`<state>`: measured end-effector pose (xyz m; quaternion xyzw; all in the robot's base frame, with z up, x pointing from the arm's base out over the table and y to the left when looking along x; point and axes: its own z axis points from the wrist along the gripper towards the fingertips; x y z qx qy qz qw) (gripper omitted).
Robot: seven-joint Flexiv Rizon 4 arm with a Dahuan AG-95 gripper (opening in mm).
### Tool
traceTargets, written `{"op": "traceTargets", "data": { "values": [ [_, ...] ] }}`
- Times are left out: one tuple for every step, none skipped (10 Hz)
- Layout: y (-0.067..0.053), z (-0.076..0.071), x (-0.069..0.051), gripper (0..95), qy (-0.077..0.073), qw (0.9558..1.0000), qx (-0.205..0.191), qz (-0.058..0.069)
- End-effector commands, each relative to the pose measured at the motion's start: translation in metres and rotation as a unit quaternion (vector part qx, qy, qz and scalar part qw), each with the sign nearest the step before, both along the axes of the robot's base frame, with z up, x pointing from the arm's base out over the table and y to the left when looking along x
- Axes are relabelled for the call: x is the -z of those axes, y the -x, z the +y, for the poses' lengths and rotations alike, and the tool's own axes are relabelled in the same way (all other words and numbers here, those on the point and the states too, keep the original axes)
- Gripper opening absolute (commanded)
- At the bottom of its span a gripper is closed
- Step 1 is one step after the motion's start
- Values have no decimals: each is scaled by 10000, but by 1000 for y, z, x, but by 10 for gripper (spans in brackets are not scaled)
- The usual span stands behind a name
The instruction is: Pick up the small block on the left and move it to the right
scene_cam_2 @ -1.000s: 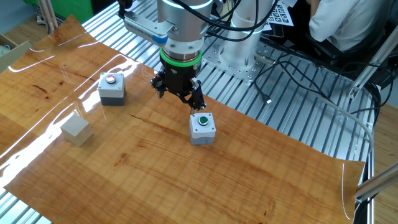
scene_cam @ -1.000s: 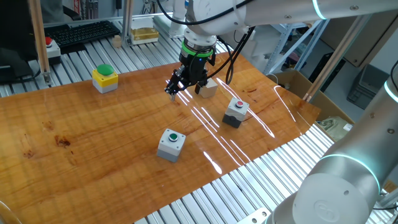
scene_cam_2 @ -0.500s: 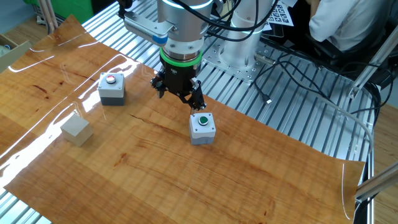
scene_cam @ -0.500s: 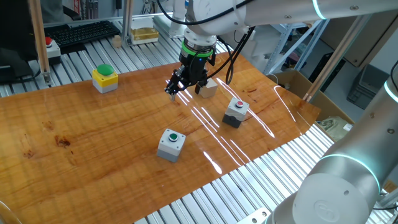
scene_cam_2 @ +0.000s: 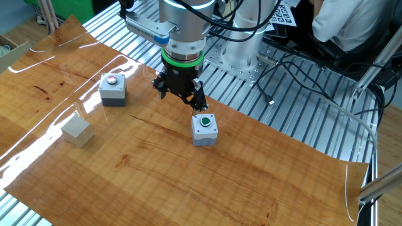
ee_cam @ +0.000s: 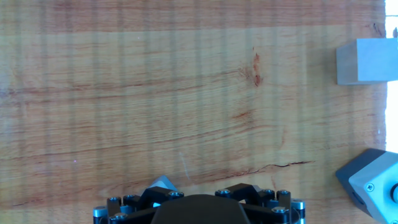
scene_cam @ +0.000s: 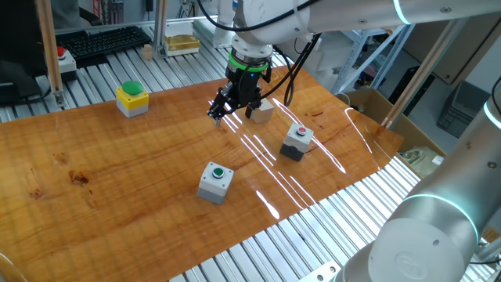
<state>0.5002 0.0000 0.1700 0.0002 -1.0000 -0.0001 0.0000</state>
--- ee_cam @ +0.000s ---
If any small pale wooden block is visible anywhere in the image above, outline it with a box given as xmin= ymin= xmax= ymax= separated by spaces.
xmin=335 ymin=37 xmax=398 ymax=86

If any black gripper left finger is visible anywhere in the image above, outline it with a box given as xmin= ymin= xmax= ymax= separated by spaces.
xmin=93 ymin=175 xmax=185 ymax=224

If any grey red-button switch box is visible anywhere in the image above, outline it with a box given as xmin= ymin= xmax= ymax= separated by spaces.
xmin=335 ymin=147 xmax=398 ymax=224

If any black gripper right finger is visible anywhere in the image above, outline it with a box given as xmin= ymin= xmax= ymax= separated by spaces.
xmin=214 ymin=182 xmax=306 ymax=224

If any wood-grain table mat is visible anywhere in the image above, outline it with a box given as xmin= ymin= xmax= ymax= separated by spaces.
xmin=0 ymin=0 xmax=387 ymax=224

